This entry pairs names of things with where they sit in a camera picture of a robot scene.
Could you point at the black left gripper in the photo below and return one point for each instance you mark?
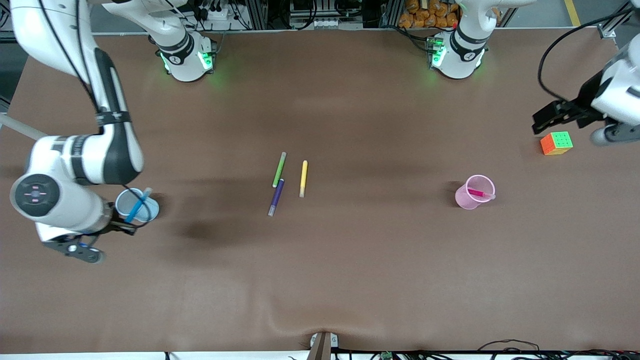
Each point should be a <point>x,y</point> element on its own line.
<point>584,104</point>

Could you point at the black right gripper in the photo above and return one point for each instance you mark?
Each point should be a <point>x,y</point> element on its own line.
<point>118,224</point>

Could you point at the blue marker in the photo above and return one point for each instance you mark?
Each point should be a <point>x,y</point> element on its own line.
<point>136,207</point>

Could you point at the pink marker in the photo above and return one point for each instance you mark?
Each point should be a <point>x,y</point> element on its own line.
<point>477,192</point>

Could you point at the purple marker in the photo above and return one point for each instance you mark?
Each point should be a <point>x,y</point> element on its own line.
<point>276,197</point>

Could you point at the green marker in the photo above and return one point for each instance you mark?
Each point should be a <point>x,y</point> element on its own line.
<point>279,170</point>

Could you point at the yellow marker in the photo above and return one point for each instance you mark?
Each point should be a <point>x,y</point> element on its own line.
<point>303,178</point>

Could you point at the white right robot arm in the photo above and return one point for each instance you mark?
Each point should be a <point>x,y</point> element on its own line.
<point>50,40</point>

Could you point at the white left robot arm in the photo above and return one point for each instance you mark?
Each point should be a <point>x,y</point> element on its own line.
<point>460,57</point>

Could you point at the light blue mesh cup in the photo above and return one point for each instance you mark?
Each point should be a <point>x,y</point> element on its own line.
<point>150,212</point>

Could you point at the colourful puzzle cube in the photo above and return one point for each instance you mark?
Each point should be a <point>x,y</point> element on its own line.
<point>556,143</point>

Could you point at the aluminium corner profile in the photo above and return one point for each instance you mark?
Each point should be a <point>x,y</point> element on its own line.
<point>607,31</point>

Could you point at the pink mesh cup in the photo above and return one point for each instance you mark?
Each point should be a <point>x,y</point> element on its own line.
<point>465,200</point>

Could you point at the orange snack packets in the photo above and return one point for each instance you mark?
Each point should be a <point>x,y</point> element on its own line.
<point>430,15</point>

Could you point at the brown table mat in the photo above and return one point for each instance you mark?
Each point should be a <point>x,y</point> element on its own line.
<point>320,260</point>

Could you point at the white power strip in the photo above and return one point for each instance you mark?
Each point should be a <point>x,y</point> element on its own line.
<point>217,14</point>

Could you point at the white connector strip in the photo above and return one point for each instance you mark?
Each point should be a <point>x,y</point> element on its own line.
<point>325,23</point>

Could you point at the grey camera post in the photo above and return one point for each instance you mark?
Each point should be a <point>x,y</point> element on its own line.
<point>322,346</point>

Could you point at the aluminium frame profile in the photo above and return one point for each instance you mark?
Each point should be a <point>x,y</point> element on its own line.
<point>252,15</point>

